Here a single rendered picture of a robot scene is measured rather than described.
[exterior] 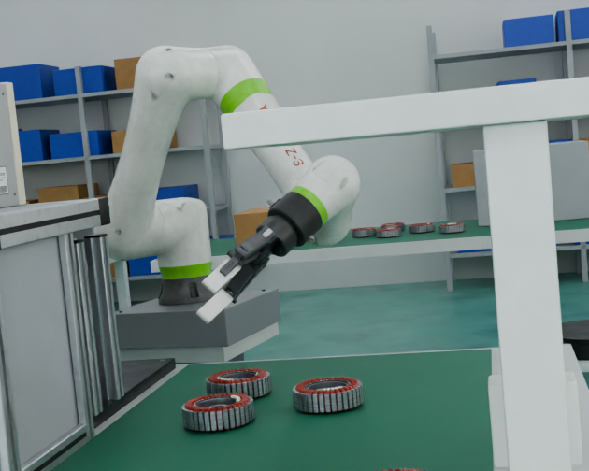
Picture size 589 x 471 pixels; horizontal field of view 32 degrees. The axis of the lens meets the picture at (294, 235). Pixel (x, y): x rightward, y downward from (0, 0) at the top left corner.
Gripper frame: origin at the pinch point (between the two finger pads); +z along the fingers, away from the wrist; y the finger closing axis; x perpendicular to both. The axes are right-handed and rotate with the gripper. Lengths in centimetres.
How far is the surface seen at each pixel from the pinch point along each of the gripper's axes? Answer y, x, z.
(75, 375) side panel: 16.0, -1.9, 29.4
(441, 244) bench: -191, 4, -156
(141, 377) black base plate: -16.3, -2.0, 14.3
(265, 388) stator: 1.9, 18.5, 5.8
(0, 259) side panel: 41, -14, 30
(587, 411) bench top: 32, 59, -14
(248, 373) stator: -2.6, 13.9, 4.3
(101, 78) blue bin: -512, -317, -268
